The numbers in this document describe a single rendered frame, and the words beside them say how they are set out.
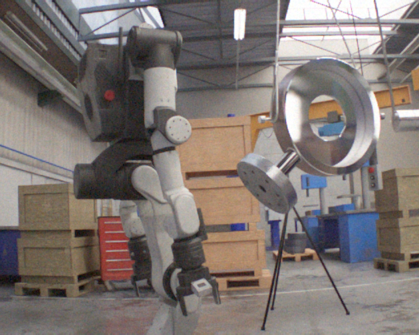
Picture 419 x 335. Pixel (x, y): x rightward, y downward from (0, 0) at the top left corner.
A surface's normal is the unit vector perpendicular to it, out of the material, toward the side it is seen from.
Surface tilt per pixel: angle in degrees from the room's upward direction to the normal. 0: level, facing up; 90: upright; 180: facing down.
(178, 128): 90
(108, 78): 90
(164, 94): 90
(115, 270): 90
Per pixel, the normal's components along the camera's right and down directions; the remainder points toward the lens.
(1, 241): -0.06, -0.15
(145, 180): 0.44, -0.15
